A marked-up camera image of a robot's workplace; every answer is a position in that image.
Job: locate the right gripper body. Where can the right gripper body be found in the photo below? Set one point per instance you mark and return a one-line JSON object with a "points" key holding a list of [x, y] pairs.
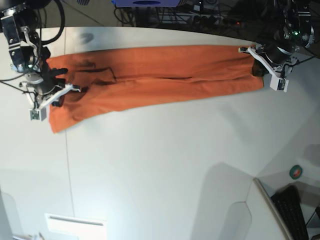
{"points": [[46, 84]]}

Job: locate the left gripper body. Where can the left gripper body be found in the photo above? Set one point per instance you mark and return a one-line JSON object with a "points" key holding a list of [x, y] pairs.
{"points": [[276, 54]]}

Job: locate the orange t-shirt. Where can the orange t-shirt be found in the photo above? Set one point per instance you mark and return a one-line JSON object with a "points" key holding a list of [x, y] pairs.
{"points": [[121, 79]]}

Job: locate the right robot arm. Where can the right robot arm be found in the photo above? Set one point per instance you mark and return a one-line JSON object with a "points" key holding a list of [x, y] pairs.
{"points": [[21, 24]]}

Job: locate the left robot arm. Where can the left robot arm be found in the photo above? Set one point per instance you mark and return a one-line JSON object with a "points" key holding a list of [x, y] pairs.
{"points": [[292, 22]]}

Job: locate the black power strip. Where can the black power strip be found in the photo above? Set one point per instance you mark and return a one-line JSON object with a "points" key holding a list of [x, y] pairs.
{"points": [[216, 20]]}

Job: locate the blue box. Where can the blue box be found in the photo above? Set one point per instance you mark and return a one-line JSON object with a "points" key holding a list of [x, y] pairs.
{"points": [[148, 3]]}

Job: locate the green tape roll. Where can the green tape roll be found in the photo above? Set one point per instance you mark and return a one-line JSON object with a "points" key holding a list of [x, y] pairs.
{"points": [[296, 172]]}

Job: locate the black keyboard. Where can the black keyboard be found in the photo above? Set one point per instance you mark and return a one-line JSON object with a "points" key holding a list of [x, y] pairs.
{"points": [[288, 205]]}

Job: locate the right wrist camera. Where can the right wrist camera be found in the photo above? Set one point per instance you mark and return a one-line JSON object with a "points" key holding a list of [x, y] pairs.
{"points": [[38, 114]]}

